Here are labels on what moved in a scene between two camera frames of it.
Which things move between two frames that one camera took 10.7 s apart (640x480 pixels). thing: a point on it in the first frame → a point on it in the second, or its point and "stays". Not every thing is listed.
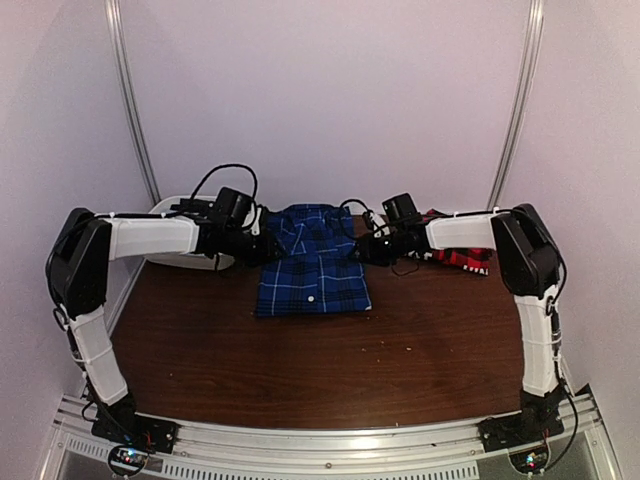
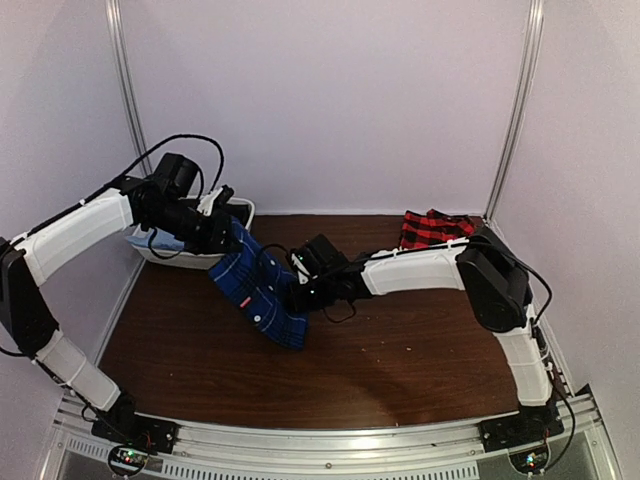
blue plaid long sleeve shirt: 320,273 → 257,284
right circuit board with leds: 530,462 stays
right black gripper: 370,253 → 299,304
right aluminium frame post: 536,8 stays
